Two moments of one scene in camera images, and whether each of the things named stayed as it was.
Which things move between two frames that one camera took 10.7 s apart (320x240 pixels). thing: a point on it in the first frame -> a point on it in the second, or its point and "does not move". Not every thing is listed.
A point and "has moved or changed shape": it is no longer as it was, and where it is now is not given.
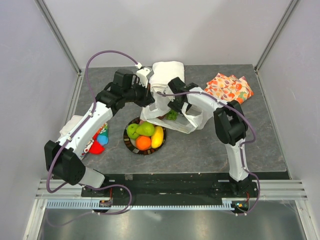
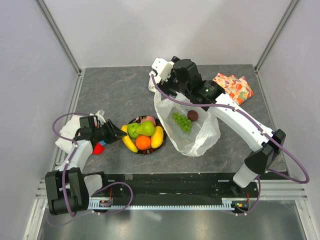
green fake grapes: [172, 115] -> [183, 121]
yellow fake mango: [157, 137] does not move
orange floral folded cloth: [228, 88] does not move
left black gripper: [147, 98] -> [115, 133]
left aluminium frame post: [59, 36] does not move
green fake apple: [131, 131] does not move
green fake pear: [146, 129] does not move
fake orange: [143, 142] does not move
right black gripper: [173, 105] -> [164, 86]
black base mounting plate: [213, 185] does not move
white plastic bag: [155, 113] has moved or changed shape
